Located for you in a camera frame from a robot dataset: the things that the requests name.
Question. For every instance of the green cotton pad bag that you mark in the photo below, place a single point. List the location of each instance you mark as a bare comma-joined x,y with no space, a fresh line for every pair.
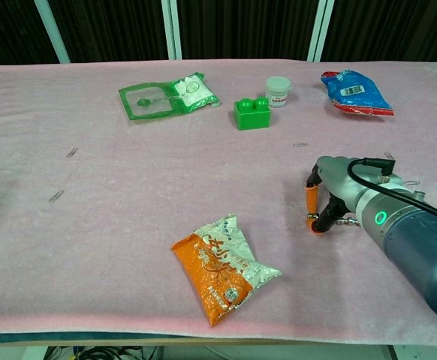
188,93

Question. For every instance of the small white plastic jar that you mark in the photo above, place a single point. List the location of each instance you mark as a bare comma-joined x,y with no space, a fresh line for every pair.
278,92

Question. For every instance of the orange snack packet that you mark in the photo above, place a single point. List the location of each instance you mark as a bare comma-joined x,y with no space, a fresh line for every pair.
218,277

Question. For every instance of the white partition frame post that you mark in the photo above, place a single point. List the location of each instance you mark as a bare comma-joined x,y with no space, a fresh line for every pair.
320,30
171,30
53,33

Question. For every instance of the pink table cloth mat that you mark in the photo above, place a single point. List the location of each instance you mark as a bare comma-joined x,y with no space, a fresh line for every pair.
128,243

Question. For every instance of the blue snack packet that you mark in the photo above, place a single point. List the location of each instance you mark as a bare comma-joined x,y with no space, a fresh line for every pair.
357,95

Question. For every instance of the green toy building brick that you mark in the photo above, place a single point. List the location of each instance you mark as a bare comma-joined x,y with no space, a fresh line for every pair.
251,118

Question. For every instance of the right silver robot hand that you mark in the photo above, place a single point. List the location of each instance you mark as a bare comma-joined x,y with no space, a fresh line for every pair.
338,176

